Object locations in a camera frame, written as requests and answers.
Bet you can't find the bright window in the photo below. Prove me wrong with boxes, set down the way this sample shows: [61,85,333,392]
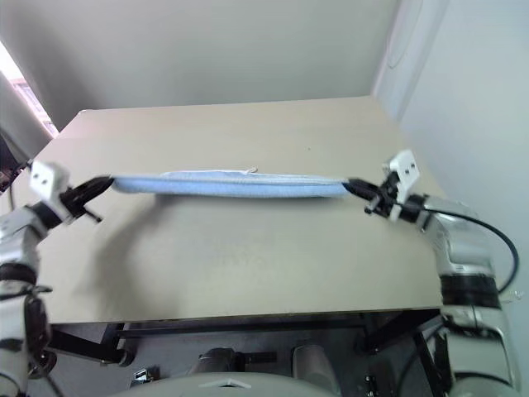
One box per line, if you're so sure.
[0,41,60,136]

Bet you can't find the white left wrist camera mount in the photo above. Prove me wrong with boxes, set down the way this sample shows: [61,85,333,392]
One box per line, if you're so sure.
[29,160,70,224]

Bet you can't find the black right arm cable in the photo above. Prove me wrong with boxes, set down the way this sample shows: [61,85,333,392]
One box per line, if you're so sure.
[423,208,521,295]

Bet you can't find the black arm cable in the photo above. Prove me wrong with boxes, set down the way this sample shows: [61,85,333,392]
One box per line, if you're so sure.
[423,208,521,295]
[7,159,36,208]

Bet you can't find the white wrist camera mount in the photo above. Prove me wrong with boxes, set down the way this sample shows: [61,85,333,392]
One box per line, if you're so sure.
[381,149,422,221]
[29,160,70,224]

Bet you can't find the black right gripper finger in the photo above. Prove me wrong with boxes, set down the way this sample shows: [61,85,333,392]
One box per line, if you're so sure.
[347,178,379,195]
[346,184,374,203]

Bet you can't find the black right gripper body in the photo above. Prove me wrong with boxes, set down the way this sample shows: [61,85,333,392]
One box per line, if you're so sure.
[364,170,404,218]

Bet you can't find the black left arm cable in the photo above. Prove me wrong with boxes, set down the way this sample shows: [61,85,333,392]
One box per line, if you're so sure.
[7,159,36,208]

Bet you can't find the black metal table frame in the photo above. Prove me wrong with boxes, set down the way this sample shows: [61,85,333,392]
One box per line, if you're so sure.
[45,308,452,370]

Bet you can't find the light blue towel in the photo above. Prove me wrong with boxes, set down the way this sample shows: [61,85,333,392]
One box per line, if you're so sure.
[111,166,350,200]

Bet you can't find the grey robot torso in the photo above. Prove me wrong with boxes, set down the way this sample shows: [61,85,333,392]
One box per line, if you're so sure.
[118,370,345,397]

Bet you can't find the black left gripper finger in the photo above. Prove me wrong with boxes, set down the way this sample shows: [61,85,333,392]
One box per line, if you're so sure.
[84,175,115,192]
[83,182,114,204]

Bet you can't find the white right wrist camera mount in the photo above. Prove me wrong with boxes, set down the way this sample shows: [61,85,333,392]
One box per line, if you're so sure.
[381,149,422,221]

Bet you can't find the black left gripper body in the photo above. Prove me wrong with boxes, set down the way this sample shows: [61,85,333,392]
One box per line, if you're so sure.
[60,181,102,224]

